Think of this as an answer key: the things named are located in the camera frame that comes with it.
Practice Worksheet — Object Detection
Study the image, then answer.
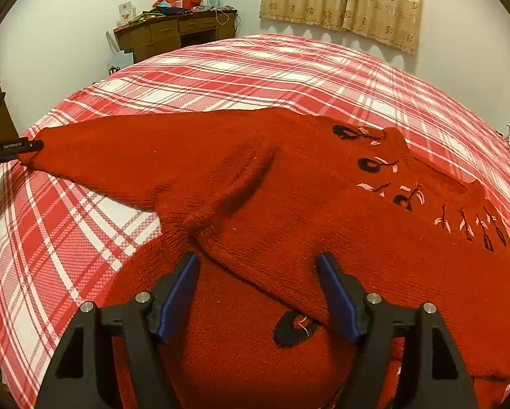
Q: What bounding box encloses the white cable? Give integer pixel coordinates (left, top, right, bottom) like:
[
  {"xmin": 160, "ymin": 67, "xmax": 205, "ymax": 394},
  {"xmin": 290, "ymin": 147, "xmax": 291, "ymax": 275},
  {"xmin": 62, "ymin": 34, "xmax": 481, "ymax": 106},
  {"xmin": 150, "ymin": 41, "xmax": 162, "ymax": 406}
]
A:
[{"xmin": 214, "ymin": 6, "xmax": 239, "ymax": 27}]

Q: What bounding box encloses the red plaid bed sheet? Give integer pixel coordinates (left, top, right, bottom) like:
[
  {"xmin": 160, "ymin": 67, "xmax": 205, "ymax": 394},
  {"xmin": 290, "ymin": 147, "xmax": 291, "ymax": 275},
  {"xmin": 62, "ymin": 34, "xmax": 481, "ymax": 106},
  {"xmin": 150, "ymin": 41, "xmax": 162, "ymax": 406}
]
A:
[{"xmin": 0, "ymin": 33, "xmax": 510, "ymax": 409}]

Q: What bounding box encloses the red knitted sweater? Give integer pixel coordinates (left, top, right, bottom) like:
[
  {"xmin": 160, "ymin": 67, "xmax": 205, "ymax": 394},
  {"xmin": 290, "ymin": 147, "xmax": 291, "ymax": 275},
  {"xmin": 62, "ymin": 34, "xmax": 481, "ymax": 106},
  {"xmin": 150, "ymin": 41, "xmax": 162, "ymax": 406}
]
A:
[{"xmin": 18, "ymin": 108, "xmax": 510, "ymax": 409}]

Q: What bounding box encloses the wooden desk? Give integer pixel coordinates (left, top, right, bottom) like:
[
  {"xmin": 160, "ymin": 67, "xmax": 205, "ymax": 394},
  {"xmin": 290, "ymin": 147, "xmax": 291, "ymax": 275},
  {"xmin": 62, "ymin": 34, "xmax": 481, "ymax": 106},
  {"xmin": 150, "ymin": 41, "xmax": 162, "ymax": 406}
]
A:
[{"xmin": 113, "ymin": 9, "xmax": 238, "ymax": 64}]

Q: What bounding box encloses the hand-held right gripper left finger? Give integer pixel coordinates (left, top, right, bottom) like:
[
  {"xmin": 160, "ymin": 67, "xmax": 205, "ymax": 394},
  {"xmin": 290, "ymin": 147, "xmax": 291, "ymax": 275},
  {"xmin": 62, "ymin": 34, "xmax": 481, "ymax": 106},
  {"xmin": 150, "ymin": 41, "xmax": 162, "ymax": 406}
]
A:
[{"xmin": 35, "ymin": 252, "xmax": 201, "ymax": 409}]

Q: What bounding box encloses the wooden door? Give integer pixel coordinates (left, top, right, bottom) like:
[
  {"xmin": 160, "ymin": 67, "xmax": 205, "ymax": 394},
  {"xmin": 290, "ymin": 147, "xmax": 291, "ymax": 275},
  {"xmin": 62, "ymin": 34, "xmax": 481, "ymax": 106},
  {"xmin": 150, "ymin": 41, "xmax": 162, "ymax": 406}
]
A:
[{"xmin": 0, "ymin": 38, "xmax": 21, "ymax": 141}]

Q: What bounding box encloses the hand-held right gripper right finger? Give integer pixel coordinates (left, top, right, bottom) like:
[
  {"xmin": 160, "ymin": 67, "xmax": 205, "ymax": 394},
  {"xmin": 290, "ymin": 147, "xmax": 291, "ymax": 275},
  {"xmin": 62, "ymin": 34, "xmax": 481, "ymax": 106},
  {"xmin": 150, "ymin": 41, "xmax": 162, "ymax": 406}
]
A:
[{"xmin": 315, "ymin": 252, "xmax": 479, "ymax": 409}]

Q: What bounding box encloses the white printed card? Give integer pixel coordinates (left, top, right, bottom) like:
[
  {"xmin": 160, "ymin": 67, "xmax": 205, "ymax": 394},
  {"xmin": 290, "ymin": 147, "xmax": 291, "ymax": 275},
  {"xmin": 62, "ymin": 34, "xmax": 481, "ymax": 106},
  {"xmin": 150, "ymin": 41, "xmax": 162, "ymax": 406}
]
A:
[{"xmin": 118, "ymin": 1, "xmax": 136, "ymax": 26}]

